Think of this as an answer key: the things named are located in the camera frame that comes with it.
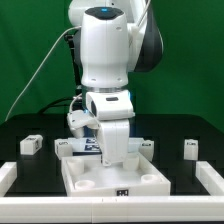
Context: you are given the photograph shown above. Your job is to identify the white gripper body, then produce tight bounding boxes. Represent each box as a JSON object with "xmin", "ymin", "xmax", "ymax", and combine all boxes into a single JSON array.
[{"xmin": 86, "ymin": 91, "xmax": 135, "ymax": 166}]

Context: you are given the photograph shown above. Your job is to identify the white square tabletop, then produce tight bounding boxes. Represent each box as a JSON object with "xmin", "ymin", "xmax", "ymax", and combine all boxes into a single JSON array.
[{"xmin": 61, "ymin": 153, "xmax": 171, "ymax": 197}]

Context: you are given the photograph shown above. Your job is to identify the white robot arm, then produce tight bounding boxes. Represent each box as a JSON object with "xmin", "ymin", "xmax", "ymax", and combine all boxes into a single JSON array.
[{"xmin": 68, "ymin": 0, "xmax": 163, "ymax": 166}]

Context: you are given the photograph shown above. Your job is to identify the white U-shaped fence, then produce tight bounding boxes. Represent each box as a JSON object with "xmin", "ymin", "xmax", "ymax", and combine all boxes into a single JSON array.
[{"xmin": 0, "ymin": 162, "xmax": 224, "ymax": 223}]

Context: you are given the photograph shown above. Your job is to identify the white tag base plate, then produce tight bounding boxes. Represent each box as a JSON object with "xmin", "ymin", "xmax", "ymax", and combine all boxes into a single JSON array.
[{"xmin": 68, "ymin": 137, "xmax": 144, "ymax": 155}]

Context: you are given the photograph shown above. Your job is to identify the black cables at base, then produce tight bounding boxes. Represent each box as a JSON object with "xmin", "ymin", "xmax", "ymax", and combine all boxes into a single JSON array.
[{"xmin": 39, "ymin": 96, "xmax": 82, "ymax": 115}]

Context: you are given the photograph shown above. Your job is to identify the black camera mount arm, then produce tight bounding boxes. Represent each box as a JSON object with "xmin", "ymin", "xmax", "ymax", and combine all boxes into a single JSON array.
[{"xmin": 64, "ymin": 31, "xmax": 82, "ymax": 95}]

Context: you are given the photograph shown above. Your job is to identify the white cable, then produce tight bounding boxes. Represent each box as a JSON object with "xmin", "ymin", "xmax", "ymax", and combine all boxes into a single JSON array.
[{"xmin": 4, "ymin": 25, "xmax": 83, "ymax": 123}]

